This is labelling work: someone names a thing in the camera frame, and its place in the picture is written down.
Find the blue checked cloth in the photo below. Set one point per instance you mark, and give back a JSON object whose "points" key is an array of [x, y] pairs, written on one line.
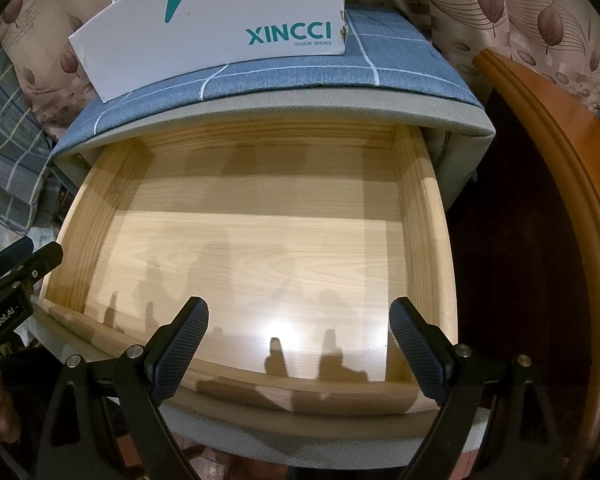
{"points": [[405, 60]]}

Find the wooden drawer with grey front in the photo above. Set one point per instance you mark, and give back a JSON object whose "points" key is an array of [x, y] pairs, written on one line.
{"points": [[260, 260]]}

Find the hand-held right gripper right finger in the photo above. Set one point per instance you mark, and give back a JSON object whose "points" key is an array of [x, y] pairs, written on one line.
{"points": [[420, 355]]}

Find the brown wooden furniture frame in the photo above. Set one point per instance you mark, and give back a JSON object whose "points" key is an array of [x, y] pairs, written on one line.
{"points": [[580, 210]]}

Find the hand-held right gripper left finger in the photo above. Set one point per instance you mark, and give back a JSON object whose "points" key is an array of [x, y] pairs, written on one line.
{"points": [[180, 355]]}

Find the grey plaid blanket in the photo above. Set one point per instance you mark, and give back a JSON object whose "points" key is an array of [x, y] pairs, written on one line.
{"points": [[10, 135]]}

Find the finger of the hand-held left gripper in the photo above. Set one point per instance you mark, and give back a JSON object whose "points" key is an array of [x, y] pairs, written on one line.
{"points": [[10, 255], [40, 260]]}

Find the leaf print curtain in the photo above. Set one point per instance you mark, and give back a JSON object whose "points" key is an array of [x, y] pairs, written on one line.
{"points": [[530, 10]]}

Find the white cardboard box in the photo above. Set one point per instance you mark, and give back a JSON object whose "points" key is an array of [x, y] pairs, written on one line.
{"points": [[230, 10]]}

